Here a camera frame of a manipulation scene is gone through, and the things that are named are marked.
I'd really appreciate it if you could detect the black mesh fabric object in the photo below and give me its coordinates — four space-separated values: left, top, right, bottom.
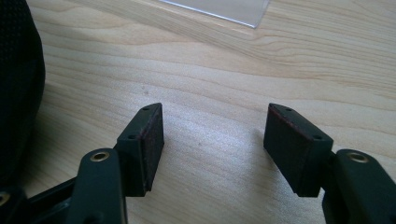
0 0 47 188

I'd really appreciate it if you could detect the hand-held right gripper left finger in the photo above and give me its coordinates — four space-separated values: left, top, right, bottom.
65 102 165 224

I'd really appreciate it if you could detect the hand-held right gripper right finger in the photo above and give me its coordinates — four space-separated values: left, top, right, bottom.
262 103 396 224

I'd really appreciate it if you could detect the clear plastic sheet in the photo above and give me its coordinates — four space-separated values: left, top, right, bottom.
158 0 271 29

